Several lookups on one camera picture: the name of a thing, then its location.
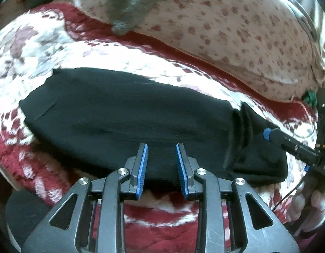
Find black knit pants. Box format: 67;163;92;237
19;68;288;188

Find gloved right hand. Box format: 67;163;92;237
287;176;325;236

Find green object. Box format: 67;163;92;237
302;90;318;109

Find floral beige quilt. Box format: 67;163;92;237
59;0;325;104

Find black chair seat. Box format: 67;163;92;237
5;190;51;252

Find red white floral blanket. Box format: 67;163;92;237
0;3;317;252

